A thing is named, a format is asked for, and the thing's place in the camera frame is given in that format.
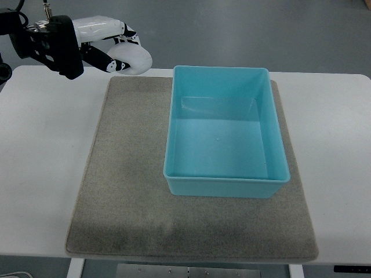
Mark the white table leg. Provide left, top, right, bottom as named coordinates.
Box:
left=289, top=264, right=304, bottom=278
left=66, top=258, right=85, bottom=278

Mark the grey felt mat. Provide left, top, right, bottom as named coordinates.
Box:
left=65, top=77, right=319, bottom=263

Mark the white table leg left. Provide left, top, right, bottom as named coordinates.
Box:
left=66, top=258, right=85, bottom=278

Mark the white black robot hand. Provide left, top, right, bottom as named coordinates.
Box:
left=48, top=16, right=141, bottom=80

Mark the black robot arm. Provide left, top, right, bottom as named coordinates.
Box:
left=1, top=1, right=57, bottom=71

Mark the black table control panel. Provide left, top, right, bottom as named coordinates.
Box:
left=333, top=265, right=371, bottom=274

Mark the white table leg right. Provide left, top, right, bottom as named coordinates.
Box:
left=289, top=264, right=304, bottom=278

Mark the white bunny toy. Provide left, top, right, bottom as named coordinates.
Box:
left=107, top=42, right=152, bottom=75

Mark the blue plastic box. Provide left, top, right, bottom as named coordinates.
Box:
left=163, top=65, right=290, bottom=198

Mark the metal plate under table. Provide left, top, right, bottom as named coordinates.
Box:
left=115, top=264, right=261, bottom=278

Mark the white cable on floor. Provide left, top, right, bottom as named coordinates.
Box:
left=0, top=270, right=31, bottom=278

